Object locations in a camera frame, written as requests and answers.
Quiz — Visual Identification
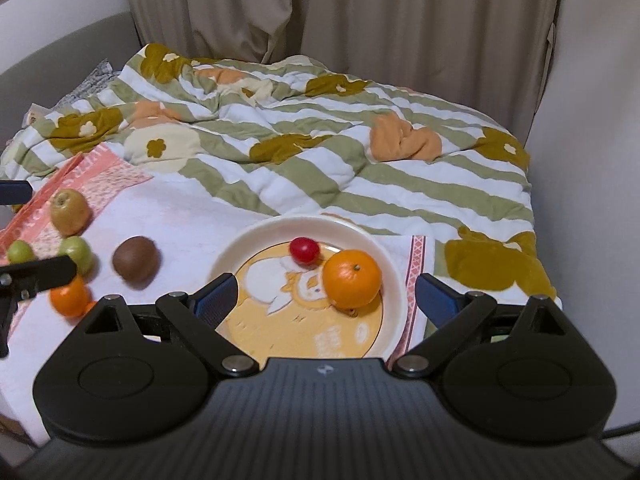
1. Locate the cream cartoon print plate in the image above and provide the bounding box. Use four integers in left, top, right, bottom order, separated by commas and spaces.
209, 215, 409, 360

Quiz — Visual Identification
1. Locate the red cherry tomato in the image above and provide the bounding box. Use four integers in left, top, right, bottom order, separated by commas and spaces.
289, 237, 321, 267

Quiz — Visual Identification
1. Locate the small green apple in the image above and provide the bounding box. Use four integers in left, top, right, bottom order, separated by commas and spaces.
59, 236, 96, 277
4, 240, 37, 265

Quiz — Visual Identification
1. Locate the cream printed cloth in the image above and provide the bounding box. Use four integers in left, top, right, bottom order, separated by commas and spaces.
22, 102, 54, 129

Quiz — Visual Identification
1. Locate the beige curtain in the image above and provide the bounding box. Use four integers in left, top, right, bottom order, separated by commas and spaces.
120, 0, 564, 131

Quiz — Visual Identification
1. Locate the grey headboard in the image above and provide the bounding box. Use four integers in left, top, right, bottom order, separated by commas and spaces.
0, 10, 144, 161

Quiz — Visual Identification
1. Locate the yellow pear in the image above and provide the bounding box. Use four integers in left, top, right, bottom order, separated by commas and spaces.
49, 188, 94, 237

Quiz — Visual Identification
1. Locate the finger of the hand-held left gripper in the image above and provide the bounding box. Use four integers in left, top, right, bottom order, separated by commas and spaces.
0, 254, 79, 359
0, 181, 32, 207

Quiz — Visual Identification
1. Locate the grey patterned cloth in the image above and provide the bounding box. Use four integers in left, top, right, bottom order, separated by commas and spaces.
50, 57, 122, 111

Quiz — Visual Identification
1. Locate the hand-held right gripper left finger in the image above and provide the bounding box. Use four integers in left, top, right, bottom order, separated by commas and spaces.
75, 272, 261, 379

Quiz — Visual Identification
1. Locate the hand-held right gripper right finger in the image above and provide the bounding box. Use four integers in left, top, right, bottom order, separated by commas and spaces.
387, 272, 568, 379

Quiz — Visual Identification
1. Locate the green striped flower blanket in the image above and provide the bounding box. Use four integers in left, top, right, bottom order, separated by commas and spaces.
0, 42, 559, 311

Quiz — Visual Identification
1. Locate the brown kiwi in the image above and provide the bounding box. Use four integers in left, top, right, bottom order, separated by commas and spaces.
111, 236, 161, 290

